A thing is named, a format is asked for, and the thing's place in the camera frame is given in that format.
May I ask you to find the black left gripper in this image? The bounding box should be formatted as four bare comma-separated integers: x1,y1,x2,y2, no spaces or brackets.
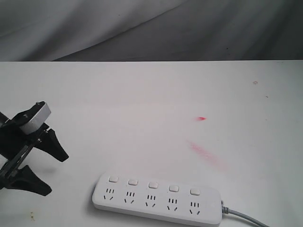
0,107,69,196

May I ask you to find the white five-socket power strip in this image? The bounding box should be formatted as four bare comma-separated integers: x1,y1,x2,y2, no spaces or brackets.
92,173,223,227

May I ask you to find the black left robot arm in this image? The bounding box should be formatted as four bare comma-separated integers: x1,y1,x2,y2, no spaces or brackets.
0,113,69,196

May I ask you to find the white backdrop cloth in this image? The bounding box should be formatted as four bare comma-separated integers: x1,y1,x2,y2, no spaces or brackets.
0,0,303,61

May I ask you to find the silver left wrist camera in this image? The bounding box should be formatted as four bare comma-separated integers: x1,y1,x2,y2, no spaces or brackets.
19,101,51,135

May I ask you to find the grey power cable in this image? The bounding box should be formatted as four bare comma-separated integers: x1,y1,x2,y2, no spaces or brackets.
220,200,270,227

